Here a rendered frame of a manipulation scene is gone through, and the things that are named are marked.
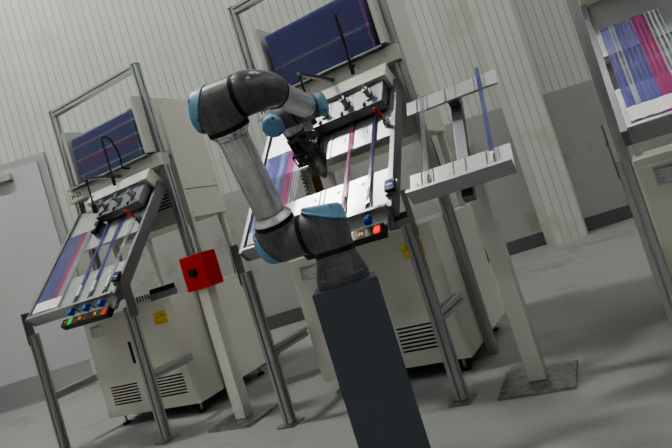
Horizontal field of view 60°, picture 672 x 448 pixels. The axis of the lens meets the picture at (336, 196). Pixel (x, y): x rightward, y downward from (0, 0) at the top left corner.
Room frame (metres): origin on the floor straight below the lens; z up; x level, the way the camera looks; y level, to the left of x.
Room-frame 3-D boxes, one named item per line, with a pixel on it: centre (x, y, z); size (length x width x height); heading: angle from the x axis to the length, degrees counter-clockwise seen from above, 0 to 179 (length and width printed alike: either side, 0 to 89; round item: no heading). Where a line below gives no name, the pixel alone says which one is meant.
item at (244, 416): (2.68, 0.69, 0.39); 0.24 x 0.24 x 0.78; 63
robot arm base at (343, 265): (1.63, 0.05, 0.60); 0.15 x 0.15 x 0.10
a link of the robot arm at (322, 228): (1.63, 0.06, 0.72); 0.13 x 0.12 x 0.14; 75
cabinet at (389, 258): (2.76, -0.16, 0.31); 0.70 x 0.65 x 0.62; 63
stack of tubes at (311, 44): (2.62, -0.16, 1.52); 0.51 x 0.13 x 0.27; 63
